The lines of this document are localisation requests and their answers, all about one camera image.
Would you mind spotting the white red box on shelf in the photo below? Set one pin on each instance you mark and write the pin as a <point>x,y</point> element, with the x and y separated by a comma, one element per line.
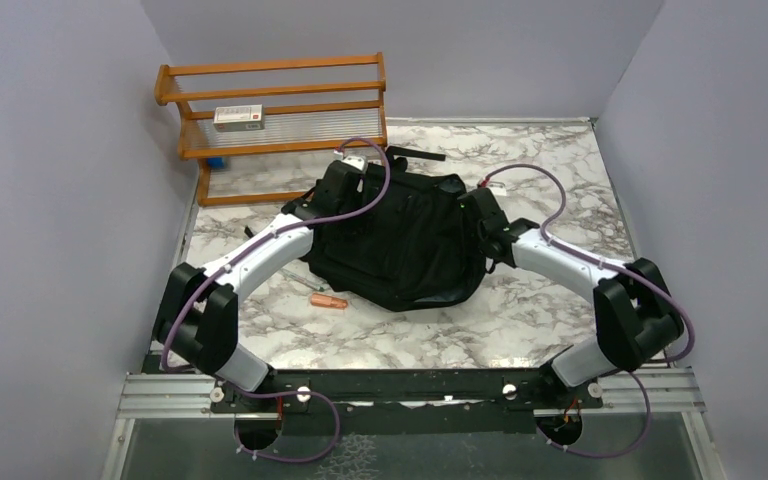
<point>238,118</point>

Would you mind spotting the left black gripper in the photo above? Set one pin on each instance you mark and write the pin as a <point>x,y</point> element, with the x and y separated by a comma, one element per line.
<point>370,193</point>

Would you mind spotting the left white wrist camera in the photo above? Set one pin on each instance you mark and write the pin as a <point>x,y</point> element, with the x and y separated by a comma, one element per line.
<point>357,162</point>

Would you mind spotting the copper orange pen case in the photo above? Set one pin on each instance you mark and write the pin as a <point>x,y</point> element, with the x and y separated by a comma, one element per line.
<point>327,301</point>

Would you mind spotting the wooden shelf rack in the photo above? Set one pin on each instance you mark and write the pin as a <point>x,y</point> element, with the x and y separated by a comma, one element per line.
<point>295,118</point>

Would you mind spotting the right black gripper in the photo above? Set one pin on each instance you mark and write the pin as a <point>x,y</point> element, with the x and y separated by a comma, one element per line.
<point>467,229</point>

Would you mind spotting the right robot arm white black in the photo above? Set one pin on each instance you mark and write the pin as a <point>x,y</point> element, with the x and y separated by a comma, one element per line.
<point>633,316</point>

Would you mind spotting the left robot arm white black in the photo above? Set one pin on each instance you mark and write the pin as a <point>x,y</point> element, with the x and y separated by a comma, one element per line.
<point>198,316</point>

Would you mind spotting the blue object under shelf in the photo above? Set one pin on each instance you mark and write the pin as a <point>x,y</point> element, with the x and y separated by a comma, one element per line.
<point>216,162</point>

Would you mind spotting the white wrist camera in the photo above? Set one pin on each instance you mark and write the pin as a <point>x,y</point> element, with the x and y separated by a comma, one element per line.
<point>357,162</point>
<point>498,190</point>

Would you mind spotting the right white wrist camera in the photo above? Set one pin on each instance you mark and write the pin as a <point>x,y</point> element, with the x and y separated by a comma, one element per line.
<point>498,190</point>

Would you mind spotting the grey black pen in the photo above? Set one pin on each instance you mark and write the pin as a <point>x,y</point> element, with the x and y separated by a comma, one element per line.
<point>315,286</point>

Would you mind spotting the black student backpack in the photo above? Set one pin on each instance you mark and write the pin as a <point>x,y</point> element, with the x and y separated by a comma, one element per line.
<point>414,250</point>

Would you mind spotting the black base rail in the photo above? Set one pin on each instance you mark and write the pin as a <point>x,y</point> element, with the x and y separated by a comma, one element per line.
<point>401,401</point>

